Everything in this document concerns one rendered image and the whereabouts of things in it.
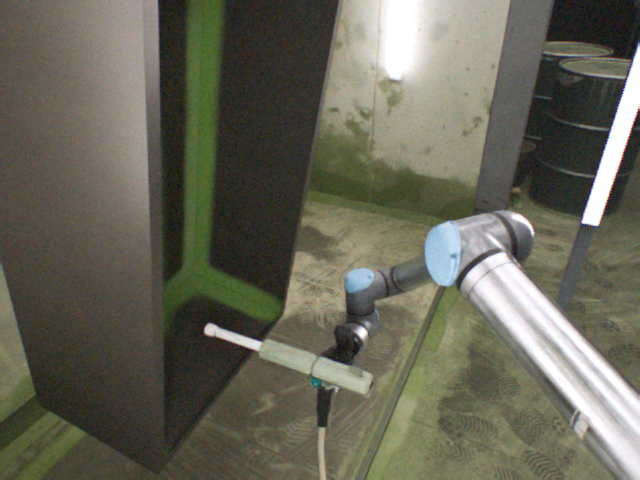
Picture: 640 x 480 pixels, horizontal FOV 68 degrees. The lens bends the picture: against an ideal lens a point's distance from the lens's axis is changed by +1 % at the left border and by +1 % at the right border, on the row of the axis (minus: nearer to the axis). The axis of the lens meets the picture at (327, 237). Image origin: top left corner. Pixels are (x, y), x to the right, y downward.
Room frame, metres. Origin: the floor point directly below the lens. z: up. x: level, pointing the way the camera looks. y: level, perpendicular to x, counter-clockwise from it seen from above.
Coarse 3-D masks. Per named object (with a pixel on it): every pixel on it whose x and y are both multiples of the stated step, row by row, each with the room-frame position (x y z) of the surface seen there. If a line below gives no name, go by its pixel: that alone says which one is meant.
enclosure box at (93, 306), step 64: (0, 0) 0.65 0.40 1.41; (64, 0) 0.60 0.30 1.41; (128, 0) 0.57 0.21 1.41; (192, 0) 1.22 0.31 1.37; (256, 0) 1.20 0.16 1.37; (320, 0) 1.13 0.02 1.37; (0, 64) 0.66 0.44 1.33; (64, 64) 0.61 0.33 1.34; (128, 64) 0.57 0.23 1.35; (192, 64) 1.23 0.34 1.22; (256, 64) 1.20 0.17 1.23; (320, 64) 1.13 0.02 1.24; (0, 128) 0.68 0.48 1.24; (64, 128) 0.63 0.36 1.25; (128, 128) 0.58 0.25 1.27; (192, 128) 1.25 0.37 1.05; (256, 128) 1.20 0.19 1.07; (0, 192) 0.70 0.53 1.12; (64, 192) 0.64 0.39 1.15; (128, 192) 0.59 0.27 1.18; (192, 192) 1.28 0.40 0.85; (256, 192) 1.21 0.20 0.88; (0, 256) 0.73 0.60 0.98; (64, 256) 0.66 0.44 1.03; (128, 256) 0.60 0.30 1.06; (192, 256) 1.30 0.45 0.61; (256, 256) 1.22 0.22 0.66; (64, 320) 0.69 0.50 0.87; (128, 320) 0.62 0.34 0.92; (192, 320) 1.10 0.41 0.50; (256, 320) 1.14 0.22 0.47; (64, 384) 0.72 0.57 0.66; (128, 384) 0.64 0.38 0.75; (192, 384) 0.88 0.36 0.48; (128, 448) 0.66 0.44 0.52
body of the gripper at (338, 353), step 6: (354, 342) 1.02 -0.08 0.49; (330, 348) 0.98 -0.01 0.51; (336, 348) 0.98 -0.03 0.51; (342, 348) 0.98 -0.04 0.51; (354, 348) 1.02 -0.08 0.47; (330, 354) 0.95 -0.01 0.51; (336, 354) 0.95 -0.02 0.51; (342, 354) 0.95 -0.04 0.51; (348, 354) 0.96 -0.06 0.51; (354, 354) 1.01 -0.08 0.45; (336, 360) 0.93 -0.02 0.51; (342, 360) 0.93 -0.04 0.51; (348, 360) 0.93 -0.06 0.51
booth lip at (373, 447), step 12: (444, 288) 1.89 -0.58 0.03; (432, 312) 1.70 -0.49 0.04; (420, 336) 1.54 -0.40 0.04; (408, 360) 1.40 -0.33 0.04; (408, 372) 1.34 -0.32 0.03; (396, 384) 1.27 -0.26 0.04; (396, 396) 1.21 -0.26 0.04; (384, 420) 1.11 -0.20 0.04; (384, 432) 1.07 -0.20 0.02; (372, 444) 1.01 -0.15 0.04; (372, 456) 0.97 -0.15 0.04; (360, 468) 0.92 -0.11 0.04
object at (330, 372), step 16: (224, 336) 0.97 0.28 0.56; (240, 336) 0.97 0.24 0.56; (272, 352) 0.91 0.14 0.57; (288, 352) 0.90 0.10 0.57; (304, 352) 0.91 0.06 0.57; (288, 368) 0.88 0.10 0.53; (304, 368) 0.86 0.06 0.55; (320, 368) 0.85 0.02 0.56; (336, 368) 0.85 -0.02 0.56; (352, 368) 0.84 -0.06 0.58; (336, 384) 0.83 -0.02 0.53; (352, 384) 0.81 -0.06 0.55; (368, 384) 0.81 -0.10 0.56; (320, 400) 0.85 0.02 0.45; (320, 416) 0.84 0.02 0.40
